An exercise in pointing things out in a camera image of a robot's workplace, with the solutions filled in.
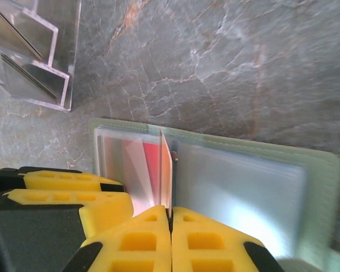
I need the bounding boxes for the red plastic card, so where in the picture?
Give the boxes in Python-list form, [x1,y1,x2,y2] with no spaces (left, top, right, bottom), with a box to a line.
[143,143,162,205]

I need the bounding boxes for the clear acrylic card stand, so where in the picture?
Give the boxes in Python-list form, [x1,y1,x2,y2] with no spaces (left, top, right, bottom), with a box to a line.
[0,0,82,113]

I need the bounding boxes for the red chip card with logo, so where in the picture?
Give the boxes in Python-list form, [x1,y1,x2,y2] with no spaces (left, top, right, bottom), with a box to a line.
[159,129,174,212]

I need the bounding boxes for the green leather card holder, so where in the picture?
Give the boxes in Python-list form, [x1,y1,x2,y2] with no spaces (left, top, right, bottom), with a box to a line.
[88,118,340,272]

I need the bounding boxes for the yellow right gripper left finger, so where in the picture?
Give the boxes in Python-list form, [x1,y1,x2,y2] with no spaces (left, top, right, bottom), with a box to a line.
[62,205,172,272]

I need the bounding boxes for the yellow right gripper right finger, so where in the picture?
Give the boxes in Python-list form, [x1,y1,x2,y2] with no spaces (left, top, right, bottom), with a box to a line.
[171,206,286,272]

